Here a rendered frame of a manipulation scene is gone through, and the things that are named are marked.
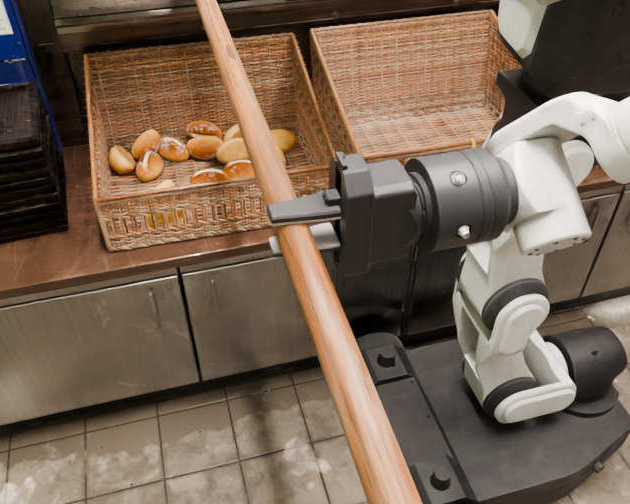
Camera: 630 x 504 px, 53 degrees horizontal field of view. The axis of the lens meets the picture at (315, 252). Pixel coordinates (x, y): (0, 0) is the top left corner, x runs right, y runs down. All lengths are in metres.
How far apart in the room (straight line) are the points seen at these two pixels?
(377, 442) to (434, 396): 1.31
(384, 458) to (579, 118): 0.33
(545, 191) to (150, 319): 1.17
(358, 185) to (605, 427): 1.36
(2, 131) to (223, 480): 1.01
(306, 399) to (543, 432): 0.65
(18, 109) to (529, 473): 1.46
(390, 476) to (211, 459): 1.43
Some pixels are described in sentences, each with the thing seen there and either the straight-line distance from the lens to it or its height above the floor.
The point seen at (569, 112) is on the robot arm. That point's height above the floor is 1.28.
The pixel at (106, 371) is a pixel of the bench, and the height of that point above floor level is 0.23.
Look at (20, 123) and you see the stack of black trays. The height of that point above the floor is 0.83.
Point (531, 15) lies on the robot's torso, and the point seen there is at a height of 1.22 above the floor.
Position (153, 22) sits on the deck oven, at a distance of 1.76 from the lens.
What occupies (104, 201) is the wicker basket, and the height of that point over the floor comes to 0.73.
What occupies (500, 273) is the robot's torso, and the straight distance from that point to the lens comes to 1.24.
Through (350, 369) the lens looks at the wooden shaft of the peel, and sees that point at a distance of 0.43.
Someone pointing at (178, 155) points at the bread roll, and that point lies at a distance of 1.73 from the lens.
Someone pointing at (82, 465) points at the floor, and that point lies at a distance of 1.88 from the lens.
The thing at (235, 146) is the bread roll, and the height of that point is 0.64.
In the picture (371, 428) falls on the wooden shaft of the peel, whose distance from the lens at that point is 0.40.
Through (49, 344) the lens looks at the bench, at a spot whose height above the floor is 0.38.
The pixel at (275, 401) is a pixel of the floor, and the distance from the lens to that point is 1.88.
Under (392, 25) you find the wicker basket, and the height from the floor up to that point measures 0.84.
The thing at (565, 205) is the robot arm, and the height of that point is 1.20.
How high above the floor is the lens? 1.55
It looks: 42 degrees down
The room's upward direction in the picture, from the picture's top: straight up
